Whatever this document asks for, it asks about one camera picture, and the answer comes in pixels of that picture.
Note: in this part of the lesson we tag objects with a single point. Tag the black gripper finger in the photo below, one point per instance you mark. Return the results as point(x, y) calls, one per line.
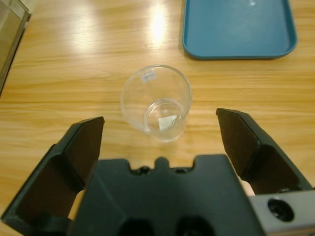
point(56, 177)
point(261, 159)

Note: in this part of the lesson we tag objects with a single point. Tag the clear glass cup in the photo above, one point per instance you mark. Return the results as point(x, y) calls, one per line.
point(157, 105)

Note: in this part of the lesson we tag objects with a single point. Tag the teal plastic tray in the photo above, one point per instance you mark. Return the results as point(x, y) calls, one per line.
point(236, 27)

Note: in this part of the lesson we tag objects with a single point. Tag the wooden crate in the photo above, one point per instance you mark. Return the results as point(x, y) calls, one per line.
point(11, 37)

